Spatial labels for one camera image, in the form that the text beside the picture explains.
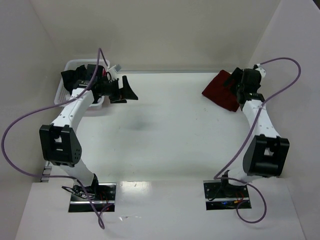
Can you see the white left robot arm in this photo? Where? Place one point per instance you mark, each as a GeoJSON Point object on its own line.
{"type": "Point", "coordinates": [59, 142]}

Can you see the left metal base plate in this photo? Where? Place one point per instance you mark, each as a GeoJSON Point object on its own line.
{"type": "Point", "coordinates": [79, 202]}

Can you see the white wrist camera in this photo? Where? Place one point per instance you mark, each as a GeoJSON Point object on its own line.
{"type": "Point", "coordinates": [261, 70]}
{"type": "Point", "coordinates": [112, 72]}

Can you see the dark red t-shirt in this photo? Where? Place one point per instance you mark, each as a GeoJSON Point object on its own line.
{"type": "Point", "coordinates": [219, 94]}

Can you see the metal base plate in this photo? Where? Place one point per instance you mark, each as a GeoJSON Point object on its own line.
{"type": "Point", "coordinates": [79, 202]}
{"type": "Point", "coordinates": [219, 197]}

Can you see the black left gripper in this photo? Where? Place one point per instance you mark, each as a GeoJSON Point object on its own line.
{"type": "Point", "coordinates": [116, 90]}

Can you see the white plastic basket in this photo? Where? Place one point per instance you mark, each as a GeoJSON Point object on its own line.
{"type": "Point", "coordinates": [63, 95]}

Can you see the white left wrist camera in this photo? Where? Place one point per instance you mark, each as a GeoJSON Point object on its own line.
{"type": "Point", "coordinates": [112, 72]}

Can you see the black t-shirt in basket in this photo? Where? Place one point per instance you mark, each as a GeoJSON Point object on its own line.
{"type": "Point", "coordinates": [70, 77]}

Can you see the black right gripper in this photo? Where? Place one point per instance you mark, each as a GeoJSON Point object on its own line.
{"type": "Point", "coordinates": [236, 78]}

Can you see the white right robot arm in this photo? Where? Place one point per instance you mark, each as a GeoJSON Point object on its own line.
{"type": "Point", "coordinates": [267, 151]}

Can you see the grey bracket at left edge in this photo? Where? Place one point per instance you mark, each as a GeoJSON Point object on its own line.
{"type": "Point", "coordinates": [46, 173]}

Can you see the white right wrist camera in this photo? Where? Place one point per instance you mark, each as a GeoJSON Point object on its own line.
{"type": "Point", "coordinates": [261, 70]}

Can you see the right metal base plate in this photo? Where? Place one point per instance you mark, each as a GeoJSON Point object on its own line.
{"type": "Point", "coordinates": [219, 197]}

